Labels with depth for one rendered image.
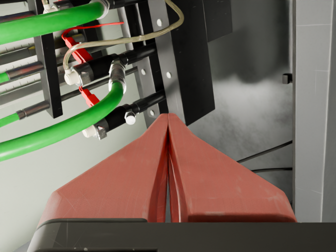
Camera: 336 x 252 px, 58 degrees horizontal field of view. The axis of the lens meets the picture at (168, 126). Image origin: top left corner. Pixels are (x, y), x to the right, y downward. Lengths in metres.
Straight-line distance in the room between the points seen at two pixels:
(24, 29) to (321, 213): 0.42
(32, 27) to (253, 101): 0.44
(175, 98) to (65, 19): 0.28
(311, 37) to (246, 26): 0.20
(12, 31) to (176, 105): 0.32
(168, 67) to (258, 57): 0.17
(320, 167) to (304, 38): 0.17
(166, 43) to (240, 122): 0.25
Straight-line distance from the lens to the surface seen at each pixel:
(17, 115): 0.62
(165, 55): 0.48
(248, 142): 0.65
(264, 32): 0.54
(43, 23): 0.25
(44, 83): 0.60
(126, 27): 0.51
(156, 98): 0.50
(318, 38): 0.38
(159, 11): 0.47
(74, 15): 0.26
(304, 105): 0.41
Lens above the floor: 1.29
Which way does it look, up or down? 35 degrees down
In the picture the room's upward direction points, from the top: 120 degrees counter-clockwise
